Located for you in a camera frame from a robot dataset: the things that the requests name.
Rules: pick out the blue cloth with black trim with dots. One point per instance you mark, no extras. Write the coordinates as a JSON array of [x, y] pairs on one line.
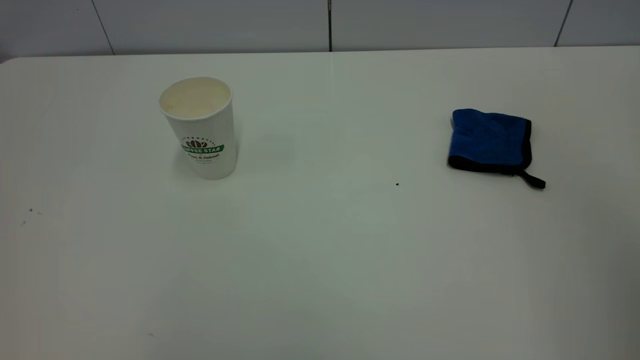
[[487, 142]]

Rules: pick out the white paper coffee cup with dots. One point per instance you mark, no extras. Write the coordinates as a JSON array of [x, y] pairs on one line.
[[202, 130]]

